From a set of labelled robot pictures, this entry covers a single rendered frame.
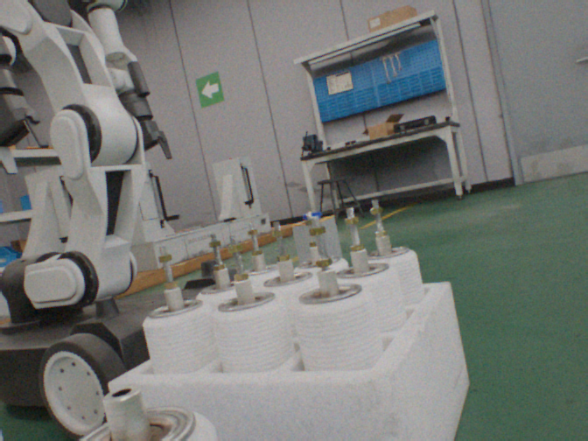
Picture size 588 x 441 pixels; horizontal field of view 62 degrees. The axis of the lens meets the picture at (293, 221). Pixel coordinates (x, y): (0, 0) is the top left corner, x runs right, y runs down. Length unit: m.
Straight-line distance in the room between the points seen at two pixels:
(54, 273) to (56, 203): 1.79
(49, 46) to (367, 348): 1.01
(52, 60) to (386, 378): 1.06
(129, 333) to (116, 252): 0.33
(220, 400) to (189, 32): 6.87
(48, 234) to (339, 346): 2.61
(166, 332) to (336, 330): 0.24
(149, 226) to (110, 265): 2.13
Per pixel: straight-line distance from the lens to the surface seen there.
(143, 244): 3.37
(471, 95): 5.70
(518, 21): 5.75
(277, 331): 0.62
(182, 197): 7.36
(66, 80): 1.29
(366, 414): 0.53
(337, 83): 5.95
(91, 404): 1.03
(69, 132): 1.20
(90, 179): 1.19
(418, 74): 5.69
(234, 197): 4.39
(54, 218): 3.09
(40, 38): 1.32
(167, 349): 0.68
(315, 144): 5.37
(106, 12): 1.60
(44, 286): 1.35
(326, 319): 0.54
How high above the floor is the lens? 0.37
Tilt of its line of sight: 3 degrees down
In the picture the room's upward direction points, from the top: 12 degrees counter-clockwise
